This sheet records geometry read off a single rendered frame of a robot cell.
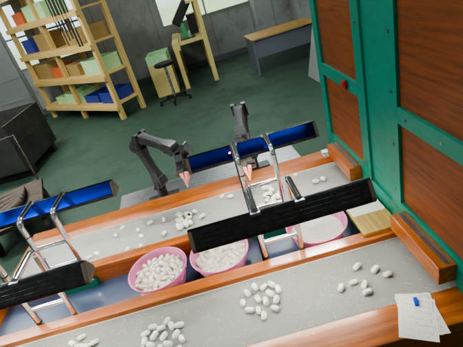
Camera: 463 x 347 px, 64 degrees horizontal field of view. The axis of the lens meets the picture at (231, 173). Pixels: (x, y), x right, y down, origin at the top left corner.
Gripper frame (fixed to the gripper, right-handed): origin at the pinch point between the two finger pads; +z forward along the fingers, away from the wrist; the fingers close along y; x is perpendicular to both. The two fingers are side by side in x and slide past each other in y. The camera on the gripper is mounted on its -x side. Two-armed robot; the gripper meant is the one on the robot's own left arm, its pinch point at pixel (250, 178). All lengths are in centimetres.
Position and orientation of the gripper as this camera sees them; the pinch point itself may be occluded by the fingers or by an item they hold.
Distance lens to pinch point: 197.5
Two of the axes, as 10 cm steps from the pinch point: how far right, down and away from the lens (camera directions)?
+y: 9.7, -2.5, -0.8
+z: 2.1, 9.2, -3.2
